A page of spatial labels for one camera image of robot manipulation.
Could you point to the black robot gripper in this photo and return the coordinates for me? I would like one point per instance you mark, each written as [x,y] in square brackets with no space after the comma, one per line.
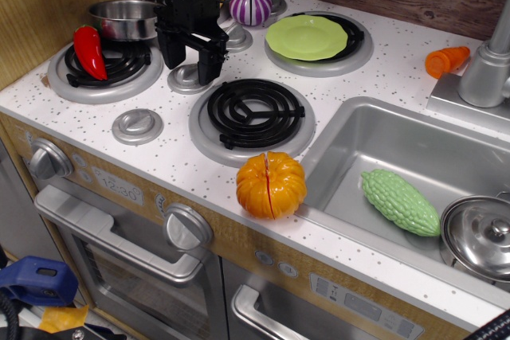
[193,23]

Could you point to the silver stove knob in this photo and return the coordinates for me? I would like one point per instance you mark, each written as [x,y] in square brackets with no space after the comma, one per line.
[184,80]
[240,39]
[137,127]

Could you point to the far rear silver knob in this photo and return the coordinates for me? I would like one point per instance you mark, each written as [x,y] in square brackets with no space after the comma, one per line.
[278,8]

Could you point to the right silver oven knob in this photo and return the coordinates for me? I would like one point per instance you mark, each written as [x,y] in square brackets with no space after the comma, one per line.
[185,229]

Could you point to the silver oven knob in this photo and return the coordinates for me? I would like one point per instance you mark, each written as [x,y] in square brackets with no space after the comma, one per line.
[48,160]
[185,229]

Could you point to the left silver oven knob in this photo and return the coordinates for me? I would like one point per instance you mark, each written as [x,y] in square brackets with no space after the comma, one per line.
[48,160]

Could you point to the left black stove burner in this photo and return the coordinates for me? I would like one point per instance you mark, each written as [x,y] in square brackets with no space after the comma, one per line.
[132,67]

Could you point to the black stove burner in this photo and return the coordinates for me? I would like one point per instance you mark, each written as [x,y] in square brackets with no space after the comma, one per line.
[237,120]
[132,67]

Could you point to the small steel pot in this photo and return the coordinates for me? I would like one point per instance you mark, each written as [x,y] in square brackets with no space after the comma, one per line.
[124,20]

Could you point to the purple white toy onion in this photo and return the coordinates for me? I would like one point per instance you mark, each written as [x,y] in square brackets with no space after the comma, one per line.
[250,12]

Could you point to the centre black stove burner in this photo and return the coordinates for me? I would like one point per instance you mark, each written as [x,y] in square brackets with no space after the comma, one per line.
[237,120]

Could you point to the red toy chili pepper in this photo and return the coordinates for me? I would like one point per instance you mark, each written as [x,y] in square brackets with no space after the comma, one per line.
[88,50]

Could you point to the green plastic plate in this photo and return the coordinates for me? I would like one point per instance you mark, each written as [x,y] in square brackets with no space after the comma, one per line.
[306,38]

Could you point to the orange toy pumpkin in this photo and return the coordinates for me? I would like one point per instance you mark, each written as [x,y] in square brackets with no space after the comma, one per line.
[271,185]

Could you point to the right rear black burner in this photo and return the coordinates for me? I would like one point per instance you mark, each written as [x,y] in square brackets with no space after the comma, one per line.
[357,53]

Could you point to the orange toy carrot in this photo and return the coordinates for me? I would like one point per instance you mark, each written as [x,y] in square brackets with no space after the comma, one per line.
[446,60]

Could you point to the green toy bitter gourd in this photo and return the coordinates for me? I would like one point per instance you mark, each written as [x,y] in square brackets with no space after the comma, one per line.
[400,202]

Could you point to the silver toy sink basin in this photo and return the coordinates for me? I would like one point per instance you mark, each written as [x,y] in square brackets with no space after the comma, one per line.
[444,162]

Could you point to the blue clamp tool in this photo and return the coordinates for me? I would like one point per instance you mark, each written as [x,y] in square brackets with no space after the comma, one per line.
[39,282]

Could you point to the silver toy faucet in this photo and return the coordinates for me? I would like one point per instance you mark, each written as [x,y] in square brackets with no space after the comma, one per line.
[481,94]

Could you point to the yellow tape piece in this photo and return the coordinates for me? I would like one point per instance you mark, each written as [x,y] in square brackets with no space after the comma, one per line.
[56,319]

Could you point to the steel pot with lid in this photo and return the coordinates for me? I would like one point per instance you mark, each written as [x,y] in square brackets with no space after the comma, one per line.
[475,238]

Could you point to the silver oven door handle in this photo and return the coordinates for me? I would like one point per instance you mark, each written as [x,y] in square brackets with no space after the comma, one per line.
[95,226]

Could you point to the silver dishwasher door handle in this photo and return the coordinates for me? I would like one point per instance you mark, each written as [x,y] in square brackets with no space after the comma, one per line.
[243,305]

